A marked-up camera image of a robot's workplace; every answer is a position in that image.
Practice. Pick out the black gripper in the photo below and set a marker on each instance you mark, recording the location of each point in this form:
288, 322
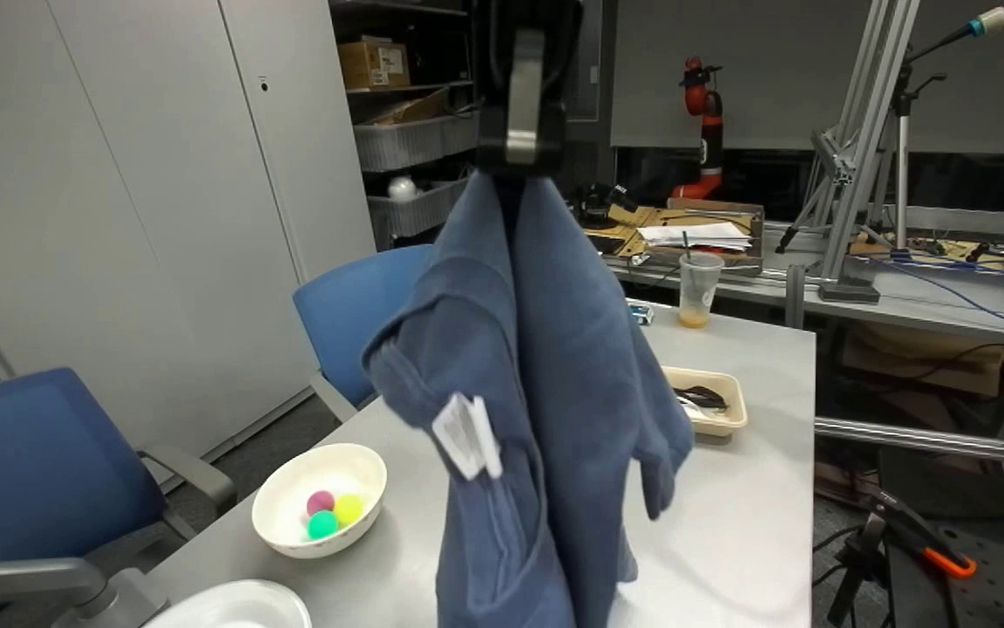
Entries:
522, 56

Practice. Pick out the blue t-shirt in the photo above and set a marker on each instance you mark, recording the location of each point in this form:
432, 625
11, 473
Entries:
529, 370

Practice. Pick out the cardboard box on shelf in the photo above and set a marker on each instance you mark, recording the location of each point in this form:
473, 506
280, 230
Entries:
374, 63

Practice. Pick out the red black clamp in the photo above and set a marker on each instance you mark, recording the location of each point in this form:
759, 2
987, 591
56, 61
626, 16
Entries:
710, 111

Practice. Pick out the grey storage bin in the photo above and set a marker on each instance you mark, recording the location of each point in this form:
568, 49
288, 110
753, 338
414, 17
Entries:
406, 203

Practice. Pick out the plastic cup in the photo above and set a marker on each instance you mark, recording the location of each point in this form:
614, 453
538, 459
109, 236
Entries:
698, 279

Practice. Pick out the small white blue box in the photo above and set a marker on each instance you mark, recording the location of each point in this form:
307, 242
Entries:
641, 315

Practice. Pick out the far blue chair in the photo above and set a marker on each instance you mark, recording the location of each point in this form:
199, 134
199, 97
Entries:
342, 309

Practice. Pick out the blue chair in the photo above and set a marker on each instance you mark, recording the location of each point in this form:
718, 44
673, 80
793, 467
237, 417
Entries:
342, 309
74, 492

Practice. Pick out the black cutlery in tray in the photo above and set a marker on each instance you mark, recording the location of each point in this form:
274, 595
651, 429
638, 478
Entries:
703, 398

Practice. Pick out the beige tray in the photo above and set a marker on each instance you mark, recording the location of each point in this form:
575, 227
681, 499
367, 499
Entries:
712, 422

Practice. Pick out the yellow ball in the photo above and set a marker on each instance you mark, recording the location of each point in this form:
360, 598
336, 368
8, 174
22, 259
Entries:
351, 510

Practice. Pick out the pink ball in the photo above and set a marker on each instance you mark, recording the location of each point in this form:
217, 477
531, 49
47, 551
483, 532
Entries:
318, 499

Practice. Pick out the green ball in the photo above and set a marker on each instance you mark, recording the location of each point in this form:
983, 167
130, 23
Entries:
321, 525

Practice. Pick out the white bowl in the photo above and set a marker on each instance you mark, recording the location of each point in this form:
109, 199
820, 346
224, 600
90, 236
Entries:
342, 467

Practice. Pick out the orange black clamp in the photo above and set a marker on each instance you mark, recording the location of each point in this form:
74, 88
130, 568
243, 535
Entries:
913, 535

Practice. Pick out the white plate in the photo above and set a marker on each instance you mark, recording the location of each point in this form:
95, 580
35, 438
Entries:
237, 606

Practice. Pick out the near blue chair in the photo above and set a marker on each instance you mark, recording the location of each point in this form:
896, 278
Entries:
74, 492

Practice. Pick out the aluminium frame stand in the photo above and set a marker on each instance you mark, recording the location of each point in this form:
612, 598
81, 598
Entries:
847, 152

